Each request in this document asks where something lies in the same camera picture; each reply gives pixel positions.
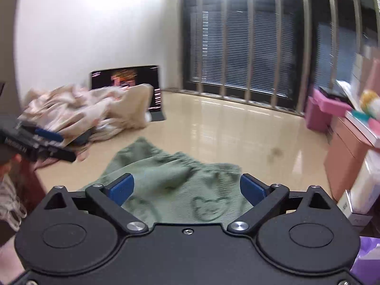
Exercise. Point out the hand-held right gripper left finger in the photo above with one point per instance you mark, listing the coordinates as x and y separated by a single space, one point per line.
121 188

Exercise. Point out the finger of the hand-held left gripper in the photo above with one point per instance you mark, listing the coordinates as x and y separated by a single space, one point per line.
49 135
56 153

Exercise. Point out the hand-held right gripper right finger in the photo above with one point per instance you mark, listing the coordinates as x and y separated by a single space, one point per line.
252 188

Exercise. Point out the green printed garment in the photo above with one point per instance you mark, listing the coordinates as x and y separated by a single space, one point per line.
178 181

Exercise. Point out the white lace cloth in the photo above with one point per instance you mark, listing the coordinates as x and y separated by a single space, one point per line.
10 202

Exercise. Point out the cream cloth garment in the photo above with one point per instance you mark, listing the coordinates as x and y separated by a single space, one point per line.
118 107

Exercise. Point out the dark tablet keyboard case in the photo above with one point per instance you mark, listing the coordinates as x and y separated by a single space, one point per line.
156 104

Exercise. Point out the black tablet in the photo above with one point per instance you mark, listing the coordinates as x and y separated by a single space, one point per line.
124 77

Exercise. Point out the tall pink box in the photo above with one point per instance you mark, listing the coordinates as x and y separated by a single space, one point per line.
317 118

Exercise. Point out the pink drawer cabinet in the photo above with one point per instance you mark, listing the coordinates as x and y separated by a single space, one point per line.
344 157

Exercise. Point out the small white box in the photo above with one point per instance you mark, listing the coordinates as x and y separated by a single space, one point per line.
357 213

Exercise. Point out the flat pink box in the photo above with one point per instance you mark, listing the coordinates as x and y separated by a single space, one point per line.
329 104

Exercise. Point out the white cotton swab container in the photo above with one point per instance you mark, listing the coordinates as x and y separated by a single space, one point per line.
368 184

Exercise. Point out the black flat box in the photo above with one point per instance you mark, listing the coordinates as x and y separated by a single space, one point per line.
332 92

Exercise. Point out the teal white flat box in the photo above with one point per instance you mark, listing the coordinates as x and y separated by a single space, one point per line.
363 126

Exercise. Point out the purple tissue pack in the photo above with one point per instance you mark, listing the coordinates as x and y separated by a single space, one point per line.
368 261

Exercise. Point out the clear plastic bag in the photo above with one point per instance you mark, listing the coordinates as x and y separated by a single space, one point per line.
348 90

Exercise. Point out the metal window grille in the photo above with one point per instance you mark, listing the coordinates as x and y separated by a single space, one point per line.
252 41

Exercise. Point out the stack of white boxes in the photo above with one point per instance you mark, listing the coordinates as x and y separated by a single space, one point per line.
366 68

